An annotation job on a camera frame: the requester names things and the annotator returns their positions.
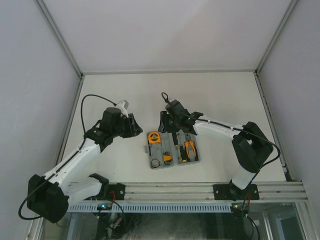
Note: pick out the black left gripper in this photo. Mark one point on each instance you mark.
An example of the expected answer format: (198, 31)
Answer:
(134, 129)

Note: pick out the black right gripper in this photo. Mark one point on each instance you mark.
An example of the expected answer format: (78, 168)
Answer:
(164, 127)

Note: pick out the orange tape measure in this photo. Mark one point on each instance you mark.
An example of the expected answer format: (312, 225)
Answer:
(154, 137)

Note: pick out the phillips screwdriver black yellow handle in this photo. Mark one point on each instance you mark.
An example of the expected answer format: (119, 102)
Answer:
(175, 141)

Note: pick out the orange black handled pliers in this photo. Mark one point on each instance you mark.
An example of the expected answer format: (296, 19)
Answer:
(190, 150)

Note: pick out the grey plastic tool case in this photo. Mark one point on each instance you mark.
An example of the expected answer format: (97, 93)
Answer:
(155, 151)

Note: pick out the black electrical tape roll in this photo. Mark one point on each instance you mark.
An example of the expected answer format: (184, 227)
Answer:
(155, 163)

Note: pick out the flathead screwdriver black yellow handle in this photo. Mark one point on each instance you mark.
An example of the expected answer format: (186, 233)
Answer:
(182, 149)

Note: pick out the hex key set orange holder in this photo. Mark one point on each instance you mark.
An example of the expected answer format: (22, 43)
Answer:
(167, 158)

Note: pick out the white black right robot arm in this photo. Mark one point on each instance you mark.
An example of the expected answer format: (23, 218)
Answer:
(251, 147)

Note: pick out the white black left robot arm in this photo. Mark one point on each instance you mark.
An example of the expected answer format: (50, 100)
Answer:
(51, 194)

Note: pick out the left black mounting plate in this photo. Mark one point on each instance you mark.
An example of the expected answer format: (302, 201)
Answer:
(115, 192)

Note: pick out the black mounting plate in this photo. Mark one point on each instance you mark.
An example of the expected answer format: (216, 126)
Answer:
(228, 191)
(115, 192)

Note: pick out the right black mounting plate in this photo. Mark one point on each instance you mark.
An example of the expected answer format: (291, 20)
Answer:
(228, 191)

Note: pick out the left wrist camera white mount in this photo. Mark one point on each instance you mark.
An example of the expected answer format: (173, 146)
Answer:
(123, 106)

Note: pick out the blue slotted cable duct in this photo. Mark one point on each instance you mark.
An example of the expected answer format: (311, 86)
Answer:
(149, 207)

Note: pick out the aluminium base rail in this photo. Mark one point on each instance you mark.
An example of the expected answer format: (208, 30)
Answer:
(264, 192)

